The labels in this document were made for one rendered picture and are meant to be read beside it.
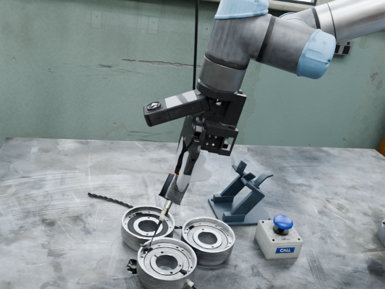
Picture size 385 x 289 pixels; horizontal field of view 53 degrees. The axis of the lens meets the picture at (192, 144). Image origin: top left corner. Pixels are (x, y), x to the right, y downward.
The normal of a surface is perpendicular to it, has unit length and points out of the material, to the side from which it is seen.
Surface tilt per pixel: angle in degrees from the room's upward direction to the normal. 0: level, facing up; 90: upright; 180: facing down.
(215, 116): 91
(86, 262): 0
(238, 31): 88
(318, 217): 0
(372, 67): 90
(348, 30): 110
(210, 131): 91
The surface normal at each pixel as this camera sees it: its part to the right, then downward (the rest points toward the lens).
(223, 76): -0.06, 0.41
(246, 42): -0.21, 0.55
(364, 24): -0.06, 0.69
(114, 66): 0.21, 0.46
